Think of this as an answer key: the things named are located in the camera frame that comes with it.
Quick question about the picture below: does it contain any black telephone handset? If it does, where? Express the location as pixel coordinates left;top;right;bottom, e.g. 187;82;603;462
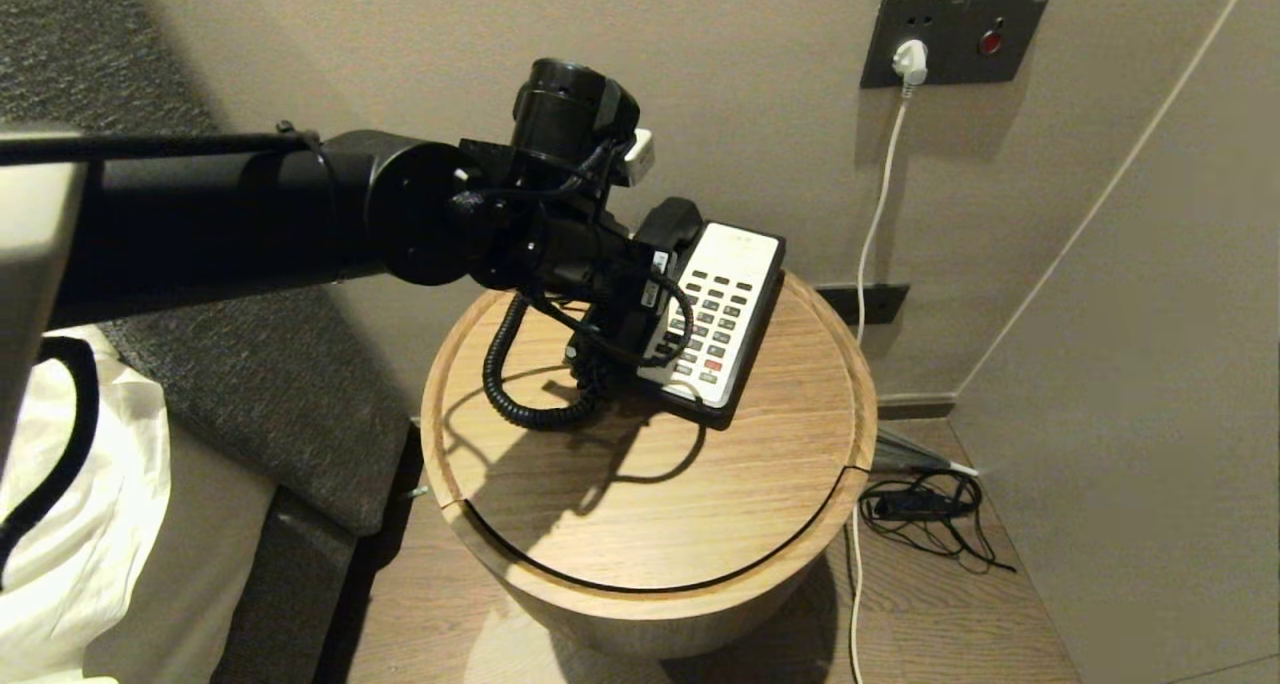
565;196;704;405

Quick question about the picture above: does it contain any black and white desk telephone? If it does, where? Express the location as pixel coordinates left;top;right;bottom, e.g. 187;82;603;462
628;219;788;430

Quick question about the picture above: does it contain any round wooden side table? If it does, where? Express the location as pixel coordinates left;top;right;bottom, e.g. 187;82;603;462
420;264;879;660

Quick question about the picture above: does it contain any transparent folded umbrella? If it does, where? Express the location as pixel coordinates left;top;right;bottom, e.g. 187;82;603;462
872;429;979;478

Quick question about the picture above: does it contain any grey upholstered headboard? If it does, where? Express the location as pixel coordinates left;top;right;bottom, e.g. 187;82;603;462
0;0;416;537

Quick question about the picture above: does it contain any beige mattress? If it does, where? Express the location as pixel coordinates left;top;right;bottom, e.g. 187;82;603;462
85;424;281;684

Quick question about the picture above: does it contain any white bed pillow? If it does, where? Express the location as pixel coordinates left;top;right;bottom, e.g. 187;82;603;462
0;324;173;684

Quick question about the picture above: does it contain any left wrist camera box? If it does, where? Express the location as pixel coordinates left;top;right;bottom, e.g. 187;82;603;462
612;127;656;187

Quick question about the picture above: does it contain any black coiled phone cord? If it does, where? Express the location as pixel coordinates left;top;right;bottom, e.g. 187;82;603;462
482;294;641;430

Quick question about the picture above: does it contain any white power cable with plug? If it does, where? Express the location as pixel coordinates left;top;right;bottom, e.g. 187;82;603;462
848;40;929;684

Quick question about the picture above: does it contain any black cable bundle with adapter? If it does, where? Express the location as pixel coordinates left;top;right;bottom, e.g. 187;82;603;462
858;470;1016;575

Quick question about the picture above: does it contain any grey wall socket panel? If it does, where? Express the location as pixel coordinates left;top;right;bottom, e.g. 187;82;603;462
860;0;1051;91

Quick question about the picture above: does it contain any dark grey bed frame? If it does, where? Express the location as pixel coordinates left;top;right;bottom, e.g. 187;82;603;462
210;484;361;684

